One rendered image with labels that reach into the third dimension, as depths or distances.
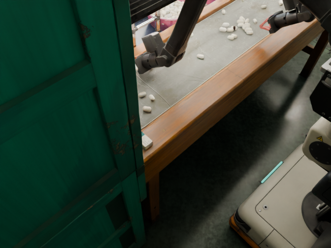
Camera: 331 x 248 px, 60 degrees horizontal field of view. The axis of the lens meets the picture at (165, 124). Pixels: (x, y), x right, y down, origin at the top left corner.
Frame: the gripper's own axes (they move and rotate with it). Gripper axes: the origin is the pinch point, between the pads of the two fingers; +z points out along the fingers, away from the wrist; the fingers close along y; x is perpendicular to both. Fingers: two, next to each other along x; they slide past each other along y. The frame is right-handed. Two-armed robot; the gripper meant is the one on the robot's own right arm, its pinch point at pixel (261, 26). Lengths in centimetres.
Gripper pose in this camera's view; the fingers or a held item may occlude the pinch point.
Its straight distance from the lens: 147.9
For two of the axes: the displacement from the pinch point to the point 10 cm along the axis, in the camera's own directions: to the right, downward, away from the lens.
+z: -5.3, -0.5, 8.4
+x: 4.5, 8.3, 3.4
